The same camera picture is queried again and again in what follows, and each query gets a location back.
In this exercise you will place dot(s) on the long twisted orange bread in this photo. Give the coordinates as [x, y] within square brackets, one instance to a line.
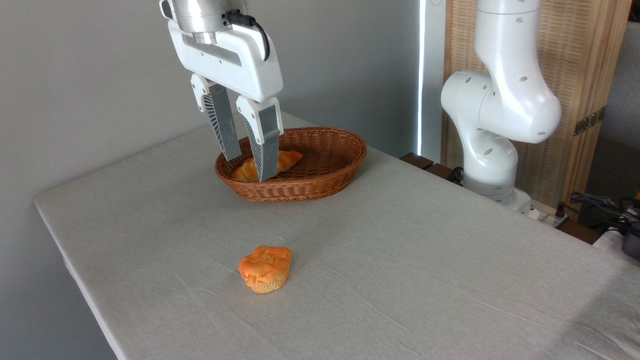
[289, 159]

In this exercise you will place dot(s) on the light grey tablecloth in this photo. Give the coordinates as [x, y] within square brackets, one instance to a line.
[400, 260]

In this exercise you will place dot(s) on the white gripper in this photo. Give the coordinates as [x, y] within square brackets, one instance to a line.
[250, 70]

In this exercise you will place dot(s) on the white window frame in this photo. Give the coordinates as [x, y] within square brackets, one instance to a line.
[431, 75]

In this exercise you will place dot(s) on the orange muffin bread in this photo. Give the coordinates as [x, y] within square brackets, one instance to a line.
[265, 267]

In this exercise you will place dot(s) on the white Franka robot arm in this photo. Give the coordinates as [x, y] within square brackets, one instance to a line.
[505, 100]

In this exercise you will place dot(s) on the dark brown wooden block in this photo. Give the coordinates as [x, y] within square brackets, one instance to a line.
[440, 171]
[417, 160]

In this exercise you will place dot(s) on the brown oval wicker basket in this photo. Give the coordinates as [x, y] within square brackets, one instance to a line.
[320, 182]

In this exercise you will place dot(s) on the metal screen hinge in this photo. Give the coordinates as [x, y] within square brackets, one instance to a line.
[590, 121]

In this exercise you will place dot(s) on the white power strip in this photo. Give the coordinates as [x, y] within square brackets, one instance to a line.
[547, 216]

